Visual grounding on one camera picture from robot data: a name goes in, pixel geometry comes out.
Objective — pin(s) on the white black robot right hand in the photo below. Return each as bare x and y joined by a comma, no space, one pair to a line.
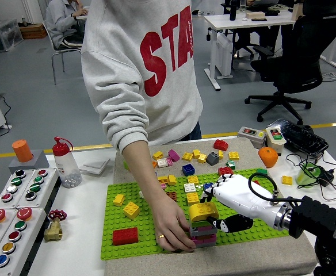
240,195

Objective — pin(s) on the person's right hand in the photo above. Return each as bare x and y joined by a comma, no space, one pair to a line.
168,224

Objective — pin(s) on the yellow curved toy brick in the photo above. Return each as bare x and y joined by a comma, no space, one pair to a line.
202,211

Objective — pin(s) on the multicolour toy brick stack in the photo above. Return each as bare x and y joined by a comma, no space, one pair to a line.
204,241

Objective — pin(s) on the person's right forearm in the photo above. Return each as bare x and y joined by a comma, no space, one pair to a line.
148,175

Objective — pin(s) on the brown toy brick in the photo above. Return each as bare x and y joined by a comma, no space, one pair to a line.
173,196

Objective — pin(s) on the green white toy brick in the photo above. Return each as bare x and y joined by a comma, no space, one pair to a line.
230,164

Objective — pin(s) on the yellow square toy brick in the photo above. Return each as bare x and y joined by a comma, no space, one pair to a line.
131,210
192,198

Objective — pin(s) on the white square toy brick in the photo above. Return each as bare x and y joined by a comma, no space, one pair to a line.
190,187
141,194
162,163

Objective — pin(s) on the large red toy brick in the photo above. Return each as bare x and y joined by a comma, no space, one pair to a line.
125,236

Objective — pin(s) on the small yellow toy brick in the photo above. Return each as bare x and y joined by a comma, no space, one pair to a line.
220,154
118,199

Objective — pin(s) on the grey sloped toy brick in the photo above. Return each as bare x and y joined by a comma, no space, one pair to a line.
212,158

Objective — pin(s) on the green toy baseplate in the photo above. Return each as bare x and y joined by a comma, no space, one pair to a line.
116,218

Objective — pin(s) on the red sloped toy brick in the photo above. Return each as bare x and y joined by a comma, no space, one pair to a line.
221,145

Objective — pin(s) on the blue toy brick with hole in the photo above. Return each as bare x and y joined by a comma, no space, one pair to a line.
188,169

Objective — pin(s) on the small orange toy brick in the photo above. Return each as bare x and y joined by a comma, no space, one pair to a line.
154,164

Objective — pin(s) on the large lime toy brick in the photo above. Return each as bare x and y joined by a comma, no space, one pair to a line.
125,165

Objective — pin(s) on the orange fruit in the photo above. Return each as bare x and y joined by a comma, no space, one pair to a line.
268,157

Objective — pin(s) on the grey-brown foam mat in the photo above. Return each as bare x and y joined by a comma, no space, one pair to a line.
214,263

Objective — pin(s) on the green translucent cup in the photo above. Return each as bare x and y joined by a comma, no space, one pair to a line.
307,175

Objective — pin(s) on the black keyboard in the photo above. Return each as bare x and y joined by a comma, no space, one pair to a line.
300,138

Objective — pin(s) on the black power adapter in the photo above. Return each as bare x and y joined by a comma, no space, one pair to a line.
326,176

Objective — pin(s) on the brass valve red handwheel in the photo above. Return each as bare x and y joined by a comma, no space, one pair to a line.
53,230

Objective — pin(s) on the clear squeeze bottle red cap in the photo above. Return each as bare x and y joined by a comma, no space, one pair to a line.
65,166

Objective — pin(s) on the grey four-button control box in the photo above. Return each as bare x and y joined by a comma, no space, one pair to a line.
37,184
12,189

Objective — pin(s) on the white computer tower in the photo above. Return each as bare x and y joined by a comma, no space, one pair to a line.
224,54

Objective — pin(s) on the grey block holder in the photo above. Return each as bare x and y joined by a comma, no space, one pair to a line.
38,162

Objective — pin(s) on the black office chair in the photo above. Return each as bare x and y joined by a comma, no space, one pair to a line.
300,57

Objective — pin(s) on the seated person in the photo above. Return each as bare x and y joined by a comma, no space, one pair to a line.
268,36
58,23

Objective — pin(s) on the orange cylinder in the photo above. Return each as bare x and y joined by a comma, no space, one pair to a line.
22,151

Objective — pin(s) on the black phone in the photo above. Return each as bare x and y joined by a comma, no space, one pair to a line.
259,19

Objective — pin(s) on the wooden box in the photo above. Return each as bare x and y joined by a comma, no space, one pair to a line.
255,15

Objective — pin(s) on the black bottle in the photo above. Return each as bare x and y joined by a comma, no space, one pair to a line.
234,10

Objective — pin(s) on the grey metal chair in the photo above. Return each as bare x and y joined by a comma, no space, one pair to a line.
61,52

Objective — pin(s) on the wooden crate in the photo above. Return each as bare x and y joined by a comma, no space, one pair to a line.
32,31

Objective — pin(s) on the clear plastic storage box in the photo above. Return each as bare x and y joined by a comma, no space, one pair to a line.
1,36

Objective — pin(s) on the grey switch box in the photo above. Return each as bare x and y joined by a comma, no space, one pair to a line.
251,135

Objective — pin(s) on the cream switch box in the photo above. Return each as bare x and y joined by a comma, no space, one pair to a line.
275,138

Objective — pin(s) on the white wall switch plate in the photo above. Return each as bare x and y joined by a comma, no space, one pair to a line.
94,167

